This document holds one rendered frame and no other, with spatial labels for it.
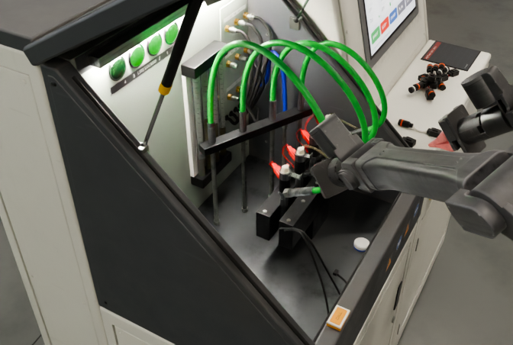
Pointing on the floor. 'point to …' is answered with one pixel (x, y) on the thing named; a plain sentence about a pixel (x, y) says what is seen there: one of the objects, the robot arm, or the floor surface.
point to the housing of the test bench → (50, 140)
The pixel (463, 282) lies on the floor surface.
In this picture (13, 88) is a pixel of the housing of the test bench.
